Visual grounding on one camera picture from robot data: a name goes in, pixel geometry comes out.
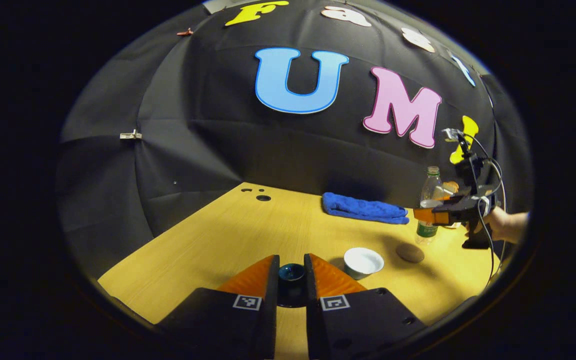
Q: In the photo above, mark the round brown coaster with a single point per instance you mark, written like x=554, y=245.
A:
x=410, y=253

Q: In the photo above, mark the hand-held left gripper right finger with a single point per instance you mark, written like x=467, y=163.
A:
x=314, y=325

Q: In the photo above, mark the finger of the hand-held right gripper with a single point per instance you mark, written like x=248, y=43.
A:
x=445, y=214

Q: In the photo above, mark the silver metal clip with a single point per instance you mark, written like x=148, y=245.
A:
x=130, y=134

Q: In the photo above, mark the brown toast slice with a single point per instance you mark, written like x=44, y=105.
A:
x=451, y=186

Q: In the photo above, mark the blue folded towel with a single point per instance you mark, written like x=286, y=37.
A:
x=363, y=207

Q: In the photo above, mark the white and green teacup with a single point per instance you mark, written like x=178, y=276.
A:
x=363, y=261

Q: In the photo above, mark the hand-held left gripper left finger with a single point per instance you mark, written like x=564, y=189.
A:
x=269, y=322

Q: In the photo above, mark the black backdrop cloth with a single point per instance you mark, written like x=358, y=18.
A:
x=268, y=145

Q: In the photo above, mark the small red clip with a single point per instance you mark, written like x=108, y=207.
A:
x=185, y=32

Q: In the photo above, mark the clear plastic water bottle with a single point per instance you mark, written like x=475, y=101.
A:
x=430, y=187

